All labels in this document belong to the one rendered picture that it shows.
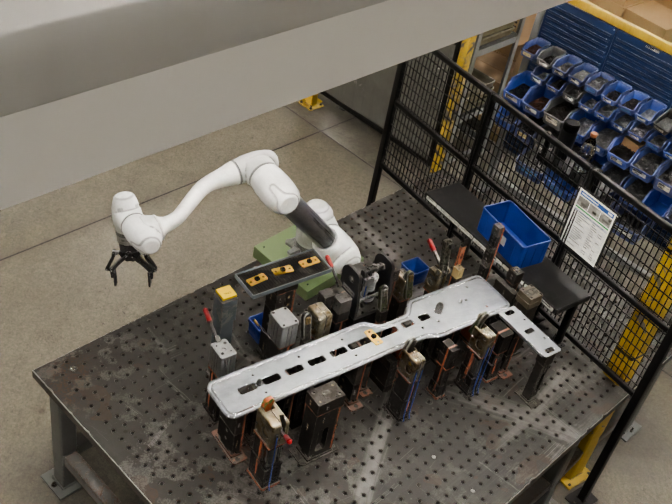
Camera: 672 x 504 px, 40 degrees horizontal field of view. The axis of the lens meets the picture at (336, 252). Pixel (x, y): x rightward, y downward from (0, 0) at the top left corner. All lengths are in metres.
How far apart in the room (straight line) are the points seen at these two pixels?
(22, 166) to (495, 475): 3.33
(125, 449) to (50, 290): 1.80
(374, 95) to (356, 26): 5.76
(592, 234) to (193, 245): 2.45
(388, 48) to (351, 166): 5.64
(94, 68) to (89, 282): 4.74
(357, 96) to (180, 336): 3.03
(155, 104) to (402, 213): 4.29
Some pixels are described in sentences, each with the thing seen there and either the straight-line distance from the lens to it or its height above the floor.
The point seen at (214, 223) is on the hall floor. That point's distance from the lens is 5.68.
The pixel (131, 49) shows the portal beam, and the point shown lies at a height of 3.30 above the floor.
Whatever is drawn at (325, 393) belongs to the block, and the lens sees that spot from 3.40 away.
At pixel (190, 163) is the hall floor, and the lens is 6.16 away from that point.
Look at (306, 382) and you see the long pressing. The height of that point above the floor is 1.00.
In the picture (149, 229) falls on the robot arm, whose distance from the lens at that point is 3.43.
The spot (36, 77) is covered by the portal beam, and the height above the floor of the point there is 3.30.
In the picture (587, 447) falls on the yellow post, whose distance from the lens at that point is 4.63.
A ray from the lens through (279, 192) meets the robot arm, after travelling 3.58.
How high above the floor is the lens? 3.56
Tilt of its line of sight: 39 degrees down
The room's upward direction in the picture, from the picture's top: 12 degrees clockwise
